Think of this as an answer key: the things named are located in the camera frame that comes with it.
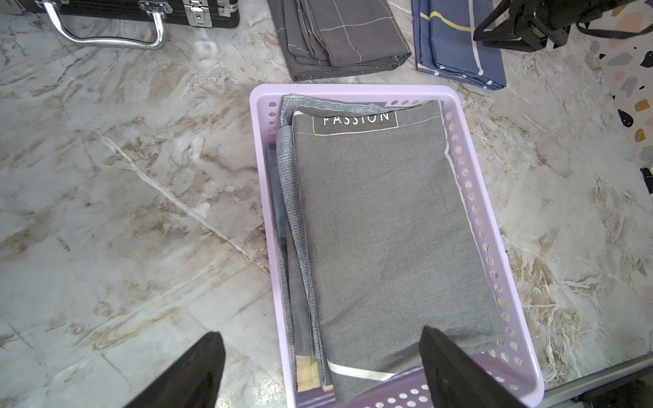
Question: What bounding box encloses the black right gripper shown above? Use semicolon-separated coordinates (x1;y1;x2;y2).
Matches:
473;0;652;51

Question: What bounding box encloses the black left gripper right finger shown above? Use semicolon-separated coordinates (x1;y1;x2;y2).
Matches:
419;326;524;408

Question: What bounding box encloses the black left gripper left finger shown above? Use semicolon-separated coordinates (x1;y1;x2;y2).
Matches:
127;331;226;408

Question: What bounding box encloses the blue yellow-striped pillowcase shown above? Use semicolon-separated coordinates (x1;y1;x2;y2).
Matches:
412;0;507;90

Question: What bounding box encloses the grey Passion pillowcase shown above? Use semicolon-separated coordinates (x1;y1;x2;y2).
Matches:
277;95;503;404

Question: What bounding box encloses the grey cream tan pillowcase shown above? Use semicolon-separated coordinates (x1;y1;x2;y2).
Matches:
295;355;333;393

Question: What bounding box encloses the dark grey gridded pillowcase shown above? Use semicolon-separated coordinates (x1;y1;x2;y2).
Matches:
265;144;321;364

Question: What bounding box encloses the lilac perforated plastic basket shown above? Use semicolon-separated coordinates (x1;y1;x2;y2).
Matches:
249;84;544;407

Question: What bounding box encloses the dark grey checked folded sheet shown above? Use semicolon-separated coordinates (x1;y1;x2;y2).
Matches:
268;0;412;82

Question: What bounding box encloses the black hard carrying case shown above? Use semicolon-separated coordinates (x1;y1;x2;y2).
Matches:
1;0;241;50

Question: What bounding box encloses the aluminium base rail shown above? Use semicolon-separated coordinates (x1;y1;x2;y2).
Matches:
538;352;652;407

